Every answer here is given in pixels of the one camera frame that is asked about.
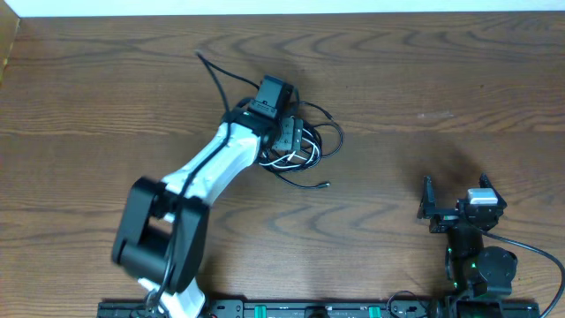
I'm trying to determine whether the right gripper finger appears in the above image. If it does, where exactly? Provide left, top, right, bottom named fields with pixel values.
left=479, top=172, right=507, bottom=208
left=417, top=176, right=436, bottom=219

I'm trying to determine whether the black usb cable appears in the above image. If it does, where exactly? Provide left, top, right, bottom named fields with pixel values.
left=258, top=100, right=344, bottom=173

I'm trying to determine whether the white usb cable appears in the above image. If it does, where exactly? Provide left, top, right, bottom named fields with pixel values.
left=258, top=137, right=320, bottom=170

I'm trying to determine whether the thin black cable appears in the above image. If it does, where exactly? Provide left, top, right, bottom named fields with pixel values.
left=273, top=170, right=331, bottom=191

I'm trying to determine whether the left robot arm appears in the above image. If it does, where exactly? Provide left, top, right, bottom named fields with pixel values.
left=97, top=76, right=298, bottom=318

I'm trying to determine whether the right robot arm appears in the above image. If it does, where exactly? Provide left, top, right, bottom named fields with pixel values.
left=417, top=174, right=517, bottom=317

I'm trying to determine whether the wooden side panel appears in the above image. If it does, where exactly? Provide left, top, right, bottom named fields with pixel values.
left=0, top=0, right=20, bottom=80

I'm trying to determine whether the left camera cable black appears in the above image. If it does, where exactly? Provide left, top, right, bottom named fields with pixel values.
left=146, top=53, right=242, bottom=312

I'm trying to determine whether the camera cable black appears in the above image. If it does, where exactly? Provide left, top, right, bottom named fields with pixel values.
left=467, top=223, right=565, bottom=318
left=146, top=53, right=242, bottom=312

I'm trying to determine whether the right camera cable black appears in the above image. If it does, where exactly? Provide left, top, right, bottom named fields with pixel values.
left=467, top=223, right=565, bottom=318

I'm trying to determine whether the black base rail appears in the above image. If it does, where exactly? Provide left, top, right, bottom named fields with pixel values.
left=96, top=299, right=540, bottom=318

